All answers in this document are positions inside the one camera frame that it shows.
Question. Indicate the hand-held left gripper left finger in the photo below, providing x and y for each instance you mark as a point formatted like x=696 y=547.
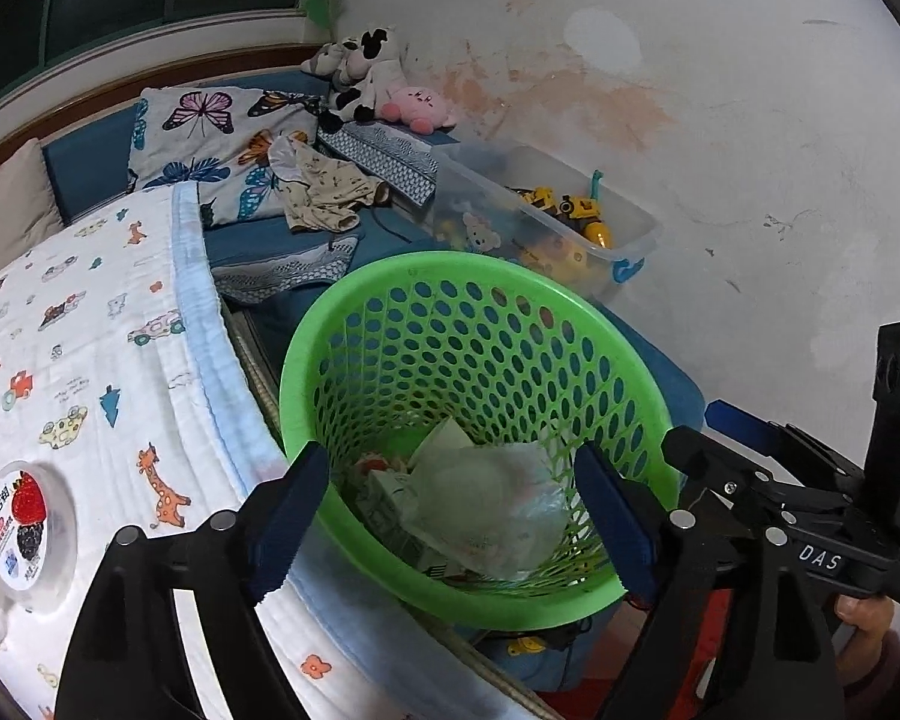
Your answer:
x=285 y=532

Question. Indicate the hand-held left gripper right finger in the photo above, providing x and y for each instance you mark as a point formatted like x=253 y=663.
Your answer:
x=622 y=525

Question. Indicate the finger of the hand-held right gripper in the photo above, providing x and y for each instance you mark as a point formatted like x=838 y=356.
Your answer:
x=705 y=454
x=735 y=416

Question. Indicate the blue white milk carton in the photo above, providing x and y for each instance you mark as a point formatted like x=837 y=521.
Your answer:
x=379 y=502

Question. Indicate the white red wrapper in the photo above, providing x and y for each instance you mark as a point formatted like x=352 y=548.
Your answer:
x=373 y=463

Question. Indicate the clear plastic bag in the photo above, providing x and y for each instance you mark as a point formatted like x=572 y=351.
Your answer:
x=495 y=502

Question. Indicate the green plastic basket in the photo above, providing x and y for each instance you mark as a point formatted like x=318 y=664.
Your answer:
x=457 y=300

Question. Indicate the person's right hand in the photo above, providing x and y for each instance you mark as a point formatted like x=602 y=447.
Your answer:
x=866 y=619

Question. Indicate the yellow toy excavator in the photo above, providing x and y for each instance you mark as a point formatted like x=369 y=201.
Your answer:
x=577 y=214

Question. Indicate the grey patterned cloth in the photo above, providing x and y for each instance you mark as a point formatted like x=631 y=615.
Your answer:
x=285 y=270

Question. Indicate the clear lid with strawberry label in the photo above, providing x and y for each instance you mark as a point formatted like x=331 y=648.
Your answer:
x=22 y=540

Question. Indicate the white cartoon printed blanket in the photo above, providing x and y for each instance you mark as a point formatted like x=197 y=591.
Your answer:
x=82 y=360

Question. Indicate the teal toy dinosaur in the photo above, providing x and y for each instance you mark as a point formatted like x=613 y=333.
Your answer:
x=597 y=181

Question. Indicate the beige printed garment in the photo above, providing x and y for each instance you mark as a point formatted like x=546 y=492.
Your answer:
x=322 y=187

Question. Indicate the clear plastic storage box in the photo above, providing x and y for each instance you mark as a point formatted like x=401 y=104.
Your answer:
x=495 y=165

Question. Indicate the large butterfly print pillow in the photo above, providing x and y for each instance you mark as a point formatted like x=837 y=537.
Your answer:
x=195 y=135

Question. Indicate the beige pillow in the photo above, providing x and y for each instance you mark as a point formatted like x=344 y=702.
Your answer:
x=7 y=217

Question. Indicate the pink plush toy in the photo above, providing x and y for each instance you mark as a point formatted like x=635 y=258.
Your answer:
x=420 y=103

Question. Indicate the black white cow plush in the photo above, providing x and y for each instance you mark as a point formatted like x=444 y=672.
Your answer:
x=371 y=67

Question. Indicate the grey white plush toy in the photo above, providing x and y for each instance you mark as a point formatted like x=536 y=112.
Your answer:
x=322 y=60

